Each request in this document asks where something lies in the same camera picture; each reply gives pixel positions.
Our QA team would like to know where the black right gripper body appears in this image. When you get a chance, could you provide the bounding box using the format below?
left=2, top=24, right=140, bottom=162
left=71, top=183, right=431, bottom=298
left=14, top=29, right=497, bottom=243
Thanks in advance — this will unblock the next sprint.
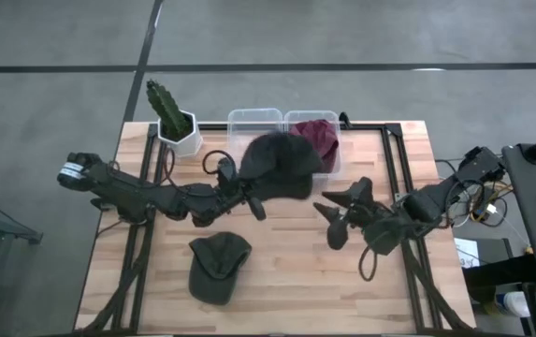
left=341, top=198, right=393, bottom=230

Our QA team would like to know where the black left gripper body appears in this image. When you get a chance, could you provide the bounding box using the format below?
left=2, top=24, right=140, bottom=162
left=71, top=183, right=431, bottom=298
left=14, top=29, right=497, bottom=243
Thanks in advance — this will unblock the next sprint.
left=213, top=180, right=255, bottom=219

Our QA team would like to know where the black baseball cap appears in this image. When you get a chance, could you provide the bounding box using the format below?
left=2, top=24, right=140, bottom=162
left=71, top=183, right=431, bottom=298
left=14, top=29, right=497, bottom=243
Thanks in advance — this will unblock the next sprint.
left=238, top=132, right=325, bottom=203

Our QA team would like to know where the maroon baseball cap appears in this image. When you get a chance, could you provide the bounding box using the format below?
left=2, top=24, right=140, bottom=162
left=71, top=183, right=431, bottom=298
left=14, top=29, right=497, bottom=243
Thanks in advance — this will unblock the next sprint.
left=289, top=119, right=340, bottom=174

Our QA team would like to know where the dark green baseball cap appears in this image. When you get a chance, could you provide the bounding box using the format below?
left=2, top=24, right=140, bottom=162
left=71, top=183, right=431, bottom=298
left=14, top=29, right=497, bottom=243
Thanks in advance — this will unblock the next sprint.
left=187, top=230, right=254, bottom=307

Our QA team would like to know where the white hexagonal plant pot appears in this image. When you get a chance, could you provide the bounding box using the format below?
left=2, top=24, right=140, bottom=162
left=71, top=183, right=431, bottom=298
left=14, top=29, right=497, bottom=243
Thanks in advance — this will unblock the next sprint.
left=156, top=110, right=205, bottom=159

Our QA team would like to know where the clear plastic bin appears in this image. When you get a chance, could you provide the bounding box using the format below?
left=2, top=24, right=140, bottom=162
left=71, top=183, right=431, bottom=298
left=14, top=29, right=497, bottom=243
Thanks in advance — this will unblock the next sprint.
left=227, top=108, right=284, bottom=163
left=283, top=110, right=343, bottom=176

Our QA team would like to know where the white paper sheet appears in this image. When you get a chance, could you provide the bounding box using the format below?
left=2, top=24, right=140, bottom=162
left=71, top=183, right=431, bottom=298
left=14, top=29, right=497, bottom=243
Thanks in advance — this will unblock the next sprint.
left=454, top=237, right=482, bottom=269

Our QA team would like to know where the green cactus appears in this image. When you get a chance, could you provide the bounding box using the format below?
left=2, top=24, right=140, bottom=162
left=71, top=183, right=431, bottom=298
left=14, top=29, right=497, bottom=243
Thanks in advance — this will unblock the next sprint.
left=145, top=79, right=194, bottom=141

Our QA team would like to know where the white wipes canister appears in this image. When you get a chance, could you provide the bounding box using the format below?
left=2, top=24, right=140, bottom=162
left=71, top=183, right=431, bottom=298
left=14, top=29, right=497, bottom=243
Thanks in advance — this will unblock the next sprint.
left=496, top=290, right=531, bottom=320

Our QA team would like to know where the black floor stand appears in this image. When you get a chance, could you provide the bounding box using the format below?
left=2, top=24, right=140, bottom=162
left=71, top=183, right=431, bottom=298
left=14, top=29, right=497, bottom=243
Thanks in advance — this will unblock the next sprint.
left=0, top=185, right=45, bottom=246

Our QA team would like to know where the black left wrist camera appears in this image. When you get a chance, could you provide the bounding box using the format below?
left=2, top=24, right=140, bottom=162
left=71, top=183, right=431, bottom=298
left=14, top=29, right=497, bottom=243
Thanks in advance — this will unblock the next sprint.
left=215, top=156, right=240, bottom=187

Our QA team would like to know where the black camera cable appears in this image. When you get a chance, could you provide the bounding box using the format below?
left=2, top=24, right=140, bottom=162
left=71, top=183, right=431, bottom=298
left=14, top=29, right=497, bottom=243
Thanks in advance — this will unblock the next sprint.
left=201, top=149, right=239, bottom=177
left=357, top=244, right=380, bottom=283

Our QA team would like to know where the yellow cable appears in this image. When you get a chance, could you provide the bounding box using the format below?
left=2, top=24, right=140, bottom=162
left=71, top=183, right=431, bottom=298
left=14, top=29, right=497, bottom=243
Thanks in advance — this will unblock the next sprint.
left=471, top=181, right=515, bottom=224

